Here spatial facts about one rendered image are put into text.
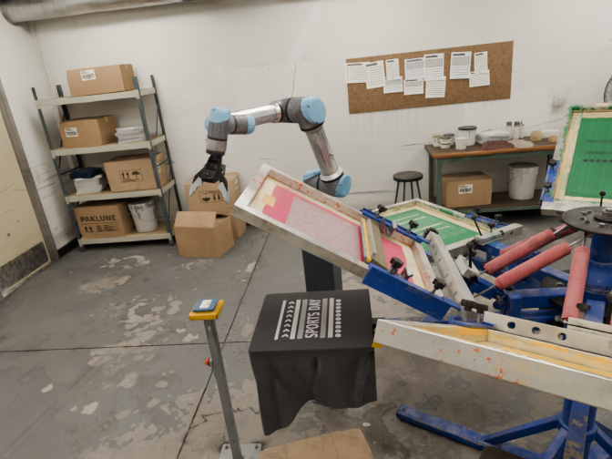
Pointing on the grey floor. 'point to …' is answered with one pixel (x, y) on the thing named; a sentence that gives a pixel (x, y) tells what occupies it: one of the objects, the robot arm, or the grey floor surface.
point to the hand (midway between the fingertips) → (208, 201)
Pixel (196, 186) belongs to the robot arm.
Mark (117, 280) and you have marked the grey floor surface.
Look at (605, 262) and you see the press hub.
